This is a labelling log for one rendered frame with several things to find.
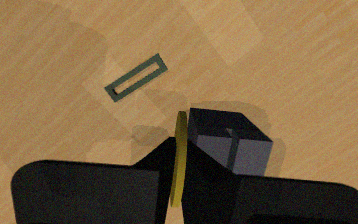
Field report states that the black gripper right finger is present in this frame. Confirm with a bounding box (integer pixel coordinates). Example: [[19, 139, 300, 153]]
[[181, 139, 358, 224]]

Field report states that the thin gold coin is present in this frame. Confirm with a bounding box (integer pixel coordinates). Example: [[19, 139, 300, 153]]
[[170, 111, 188, 208]]

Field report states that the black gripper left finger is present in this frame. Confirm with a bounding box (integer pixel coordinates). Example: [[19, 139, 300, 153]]
[[10, 137, 177, 224]]

